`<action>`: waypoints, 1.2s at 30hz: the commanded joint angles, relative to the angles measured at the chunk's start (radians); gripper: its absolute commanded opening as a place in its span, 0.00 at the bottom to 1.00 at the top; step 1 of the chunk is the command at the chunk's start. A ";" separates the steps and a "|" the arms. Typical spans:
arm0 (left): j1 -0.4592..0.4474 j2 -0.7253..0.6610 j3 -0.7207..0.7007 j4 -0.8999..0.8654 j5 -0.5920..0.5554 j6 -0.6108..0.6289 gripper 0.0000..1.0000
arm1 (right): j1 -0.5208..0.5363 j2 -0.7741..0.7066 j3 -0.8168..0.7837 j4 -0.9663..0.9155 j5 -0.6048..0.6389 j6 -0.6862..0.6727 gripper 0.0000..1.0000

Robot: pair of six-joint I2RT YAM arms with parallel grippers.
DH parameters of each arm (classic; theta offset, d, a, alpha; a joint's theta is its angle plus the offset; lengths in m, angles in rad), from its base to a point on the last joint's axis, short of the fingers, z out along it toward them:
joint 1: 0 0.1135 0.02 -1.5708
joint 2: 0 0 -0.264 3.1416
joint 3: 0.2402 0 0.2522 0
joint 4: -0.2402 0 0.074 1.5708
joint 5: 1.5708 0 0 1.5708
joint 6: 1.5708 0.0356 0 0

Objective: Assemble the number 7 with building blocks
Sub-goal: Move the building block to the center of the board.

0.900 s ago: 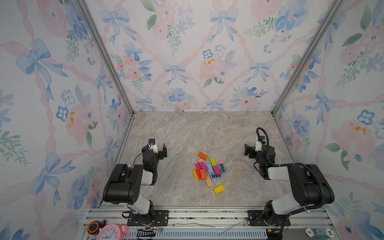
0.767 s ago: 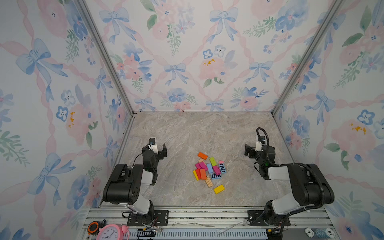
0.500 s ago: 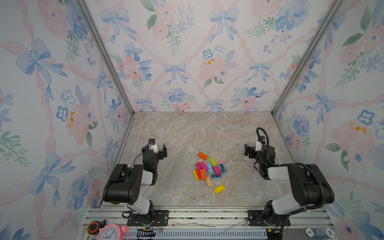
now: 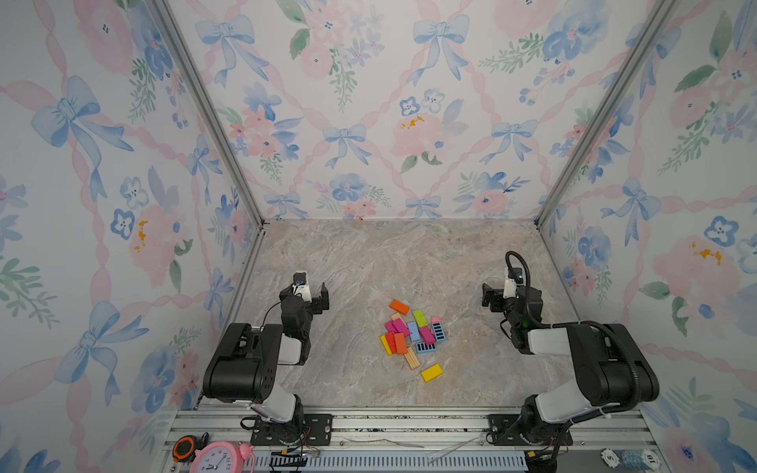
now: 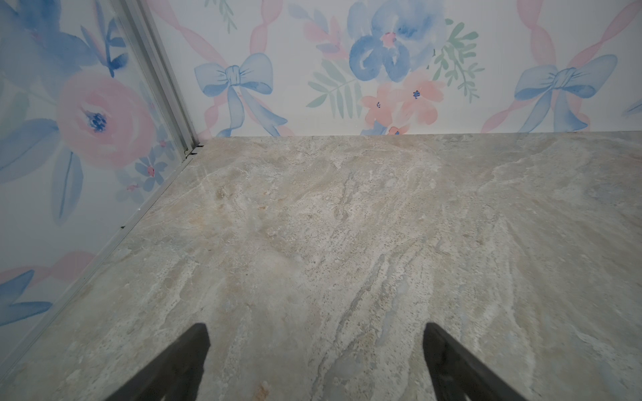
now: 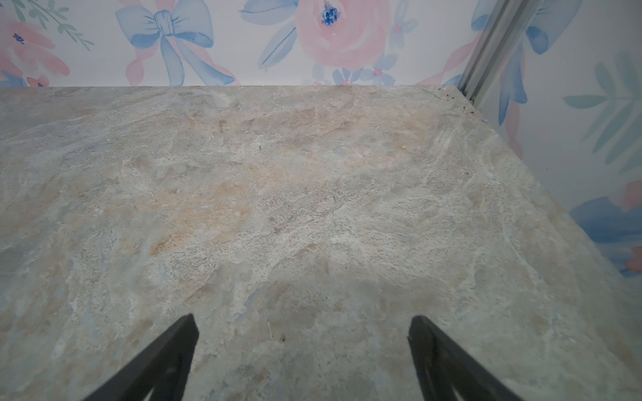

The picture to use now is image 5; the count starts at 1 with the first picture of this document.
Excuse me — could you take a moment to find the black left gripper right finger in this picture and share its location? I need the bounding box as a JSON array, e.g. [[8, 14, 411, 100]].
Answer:
[[422, 322, 525, 401]]

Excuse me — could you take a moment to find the aluminium left corner post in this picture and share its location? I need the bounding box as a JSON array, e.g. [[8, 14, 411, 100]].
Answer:
[[111, 0, 201, 155]]

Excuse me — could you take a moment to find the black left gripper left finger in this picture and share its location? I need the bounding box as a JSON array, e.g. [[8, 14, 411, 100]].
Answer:
[[108, 322, 211, 400]]

